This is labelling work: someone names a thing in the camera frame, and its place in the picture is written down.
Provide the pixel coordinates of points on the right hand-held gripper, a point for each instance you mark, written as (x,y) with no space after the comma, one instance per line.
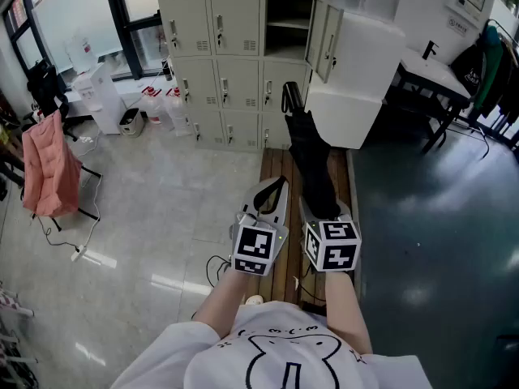
(338,253)

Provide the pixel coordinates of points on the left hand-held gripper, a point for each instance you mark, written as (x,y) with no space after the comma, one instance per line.
(253,243)

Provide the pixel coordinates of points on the black umbrella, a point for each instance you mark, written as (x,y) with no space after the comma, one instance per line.
(312,160)

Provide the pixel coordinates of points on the grey metal locker cabinet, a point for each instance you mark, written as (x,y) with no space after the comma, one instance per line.
(239,83)

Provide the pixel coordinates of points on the person's right forearm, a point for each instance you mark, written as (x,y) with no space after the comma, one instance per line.
(346,314)

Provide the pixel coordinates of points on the person's left forearm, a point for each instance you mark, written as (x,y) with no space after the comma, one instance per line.
(225,302)

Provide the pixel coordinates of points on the brown wooden slatted bench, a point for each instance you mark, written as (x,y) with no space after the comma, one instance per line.
(280,164)

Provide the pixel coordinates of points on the person's white shoe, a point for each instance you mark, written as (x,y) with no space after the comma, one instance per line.
(254,299)

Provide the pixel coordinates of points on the clear water jug red cap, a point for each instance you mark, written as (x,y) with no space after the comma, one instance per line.
(156,108)
(178,112)

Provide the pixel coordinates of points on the person's white printed t-shirt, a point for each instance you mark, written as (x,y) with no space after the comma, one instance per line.
(284,355)

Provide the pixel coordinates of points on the white waste bin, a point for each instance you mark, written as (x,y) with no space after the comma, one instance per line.
(130,123)

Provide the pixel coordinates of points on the dark bottle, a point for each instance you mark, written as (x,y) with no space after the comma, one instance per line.
(168,71)

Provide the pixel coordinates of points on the black table with white top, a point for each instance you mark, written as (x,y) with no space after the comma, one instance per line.
(430,79)

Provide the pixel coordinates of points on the black faucet-shaped stand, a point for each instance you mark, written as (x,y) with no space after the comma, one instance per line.
(429,51)

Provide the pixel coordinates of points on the white water dispenser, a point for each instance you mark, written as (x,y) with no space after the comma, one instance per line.
(101,99)

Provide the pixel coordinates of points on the white power strip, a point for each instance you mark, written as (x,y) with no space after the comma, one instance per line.
(78,254)

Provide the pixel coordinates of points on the black tote bag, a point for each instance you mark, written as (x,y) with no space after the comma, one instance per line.
(468,71)

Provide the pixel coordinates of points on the pink jacket on rack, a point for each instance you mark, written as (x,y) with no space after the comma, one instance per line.
(48,168)

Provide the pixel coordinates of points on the green hanging garment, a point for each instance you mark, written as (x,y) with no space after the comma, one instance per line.
(490,63)

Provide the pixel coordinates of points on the dark hanging garments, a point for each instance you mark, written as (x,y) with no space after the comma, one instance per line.
(509,83)

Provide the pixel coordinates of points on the clear water dispenser bottle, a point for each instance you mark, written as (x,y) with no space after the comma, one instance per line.
(81,55)

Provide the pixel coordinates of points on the black office chair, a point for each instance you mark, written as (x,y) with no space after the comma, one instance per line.
(46,87)

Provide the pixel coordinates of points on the small white wall sign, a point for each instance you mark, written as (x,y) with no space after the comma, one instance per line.
(458,26)

